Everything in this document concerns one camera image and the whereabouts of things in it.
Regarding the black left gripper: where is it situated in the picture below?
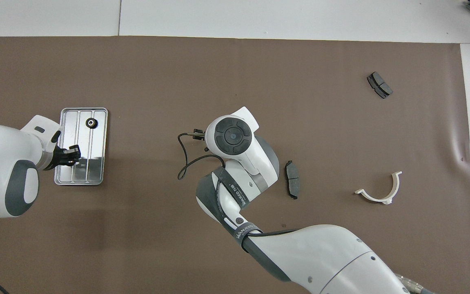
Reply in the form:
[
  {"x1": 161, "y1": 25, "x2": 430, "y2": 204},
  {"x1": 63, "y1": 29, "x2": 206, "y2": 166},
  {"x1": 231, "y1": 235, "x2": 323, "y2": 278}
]
[{"x1": 49, "y1": 144, "x2": 81, "y2": 170}]

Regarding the silver metal tray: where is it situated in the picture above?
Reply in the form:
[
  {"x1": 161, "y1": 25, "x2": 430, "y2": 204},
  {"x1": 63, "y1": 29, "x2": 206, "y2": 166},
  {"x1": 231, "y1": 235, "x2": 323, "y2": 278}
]
[{"x1": 54, "y1": 107, "x2": 109, "y2": 186}]

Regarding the brown table mat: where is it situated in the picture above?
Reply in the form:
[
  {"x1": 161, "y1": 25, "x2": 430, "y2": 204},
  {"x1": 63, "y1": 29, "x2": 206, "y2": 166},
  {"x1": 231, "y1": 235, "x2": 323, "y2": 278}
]
[{"x1": 0, "y1": 36, "x2": 470, "y2": 294}]

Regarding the dark grey brake pad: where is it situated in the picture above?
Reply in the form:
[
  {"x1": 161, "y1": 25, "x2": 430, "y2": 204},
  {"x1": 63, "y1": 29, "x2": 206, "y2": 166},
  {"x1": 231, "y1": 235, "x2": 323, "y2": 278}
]
[
  {"x1": 285, "y1": 160, "x2": 301, "y2": 200},
  {"x1": 367, "y1": 71, "x2": 394, "y2": 100}
]

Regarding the white curved plastic clamp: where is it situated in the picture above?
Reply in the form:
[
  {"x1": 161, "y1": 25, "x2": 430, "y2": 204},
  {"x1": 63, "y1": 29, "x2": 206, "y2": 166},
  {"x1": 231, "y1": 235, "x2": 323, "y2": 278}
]
[{"x1": 354, "y1": 171, "x2": 403, "y2": 205}]

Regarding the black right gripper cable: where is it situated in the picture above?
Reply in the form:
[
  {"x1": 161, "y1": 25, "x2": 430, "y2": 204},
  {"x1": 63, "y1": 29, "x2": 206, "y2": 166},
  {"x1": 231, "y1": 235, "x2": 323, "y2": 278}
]
[{"x1": 177, "y1": 129, "x2": 298, "y2": 239}]

